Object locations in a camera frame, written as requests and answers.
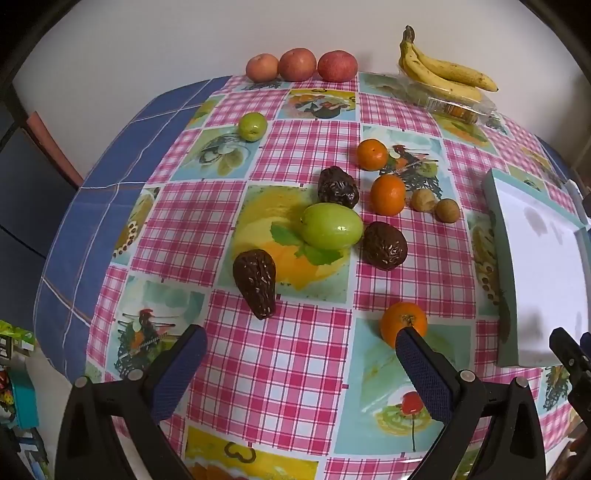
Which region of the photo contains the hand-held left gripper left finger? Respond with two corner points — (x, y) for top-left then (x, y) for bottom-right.
(54, 324), (208, 480)

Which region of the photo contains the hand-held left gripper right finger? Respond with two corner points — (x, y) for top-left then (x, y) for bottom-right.
(394, 327), (548, 480)

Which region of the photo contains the mandarin orange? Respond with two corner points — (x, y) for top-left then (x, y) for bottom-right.
(380, 302), (428, 349)
(370, 174), (406, 216)
(356, 138), (389, 171)

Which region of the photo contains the white tray with teal rim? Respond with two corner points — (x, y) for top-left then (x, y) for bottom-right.
(481, 168), (591, 367)

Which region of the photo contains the pear-shaped dark brown avocado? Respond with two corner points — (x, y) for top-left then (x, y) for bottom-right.
(232, 250), (278, 320)

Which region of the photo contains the dark brown wrinkled avocado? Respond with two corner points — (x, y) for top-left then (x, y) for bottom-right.
(317, 166), (360, 208)
(362, 222), (409, 271)

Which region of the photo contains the small brown longan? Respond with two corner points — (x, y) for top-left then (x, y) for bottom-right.
(435, 198), (461, 223)
(411, 188), (437, 213)

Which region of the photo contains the large green jujube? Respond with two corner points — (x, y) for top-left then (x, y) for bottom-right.
(301, 202), (364, 250)

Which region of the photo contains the small green jujube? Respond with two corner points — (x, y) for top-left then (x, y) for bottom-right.
(238, 112), (269, 141)

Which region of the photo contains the teal box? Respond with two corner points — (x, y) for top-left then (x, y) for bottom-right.
(7, 367), (41, 430)

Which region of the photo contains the green printed box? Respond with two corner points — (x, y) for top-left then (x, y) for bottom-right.
(0, 320), (38, 358)

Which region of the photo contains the blue grid tablecloth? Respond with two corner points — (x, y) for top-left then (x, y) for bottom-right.
(33, 76), (232, 377)

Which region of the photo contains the pink checked printed tablecloth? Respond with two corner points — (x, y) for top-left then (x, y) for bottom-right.
(92, 71), (591, 480)

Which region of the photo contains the clear plastic container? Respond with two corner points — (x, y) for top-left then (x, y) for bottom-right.
(397, 69), (497, 125)

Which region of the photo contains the yellow banana bunch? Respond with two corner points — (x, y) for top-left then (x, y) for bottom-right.
(398, 25), (499, 104)

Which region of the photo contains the pale red apple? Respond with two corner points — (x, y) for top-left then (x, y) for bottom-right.
(246, 54), (280, 83)

